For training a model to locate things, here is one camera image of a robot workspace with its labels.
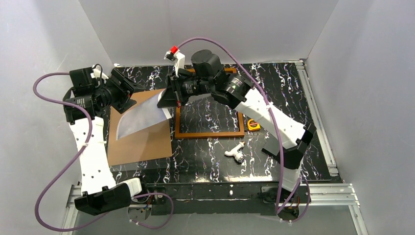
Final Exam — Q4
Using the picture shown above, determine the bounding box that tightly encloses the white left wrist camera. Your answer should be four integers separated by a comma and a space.
90, 64, 109, 80

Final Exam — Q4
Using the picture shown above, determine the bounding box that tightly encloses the wooden picture frame with photo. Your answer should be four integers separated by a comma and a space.
174, 68, 245, 140

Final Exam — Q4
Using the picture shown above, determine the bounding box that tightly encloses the yellow tape measure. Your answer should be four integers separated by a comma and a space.
247, 119, 261, 132

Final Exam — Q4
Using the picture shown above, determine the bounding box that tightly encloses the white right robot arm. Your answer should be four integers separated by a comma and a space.
157, 47, 316, 191

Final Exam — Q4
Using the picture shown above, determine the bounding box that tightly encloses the landscape photo print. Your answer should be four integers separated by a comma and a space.
115, 89, 172, 140

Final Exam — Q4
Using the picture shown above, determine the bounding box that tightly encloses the aluminium side rail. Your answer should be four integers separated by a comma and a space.
295, 60, 339, 177

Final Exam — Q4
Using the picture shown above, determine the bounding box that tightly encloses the white plastic spray nozzle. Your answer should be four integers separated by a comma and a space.
224, 141, 245, 164

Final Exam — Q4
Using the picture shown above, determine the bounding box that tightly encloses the aluminium rail base frame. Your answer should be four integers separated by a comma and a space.
60, 183, 369, 235

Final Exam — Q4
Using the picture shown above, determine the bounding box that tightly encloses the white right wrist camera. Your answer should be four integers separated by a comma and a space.
164, 46, 185, 76

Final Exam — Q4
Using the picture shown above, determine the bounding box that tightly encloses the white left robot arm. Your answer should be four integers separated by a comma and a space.
63, 64, 142, 215

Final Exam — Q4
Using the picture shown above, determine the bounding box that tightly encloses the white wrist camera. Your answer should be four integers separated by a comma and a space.
90, 64, 109, 80
164, 46, 185, 76

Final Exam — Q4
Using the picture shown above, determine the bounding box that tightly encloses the brown fibreboard backing panel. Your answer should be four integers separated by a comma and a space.
107, 107, 172, 166

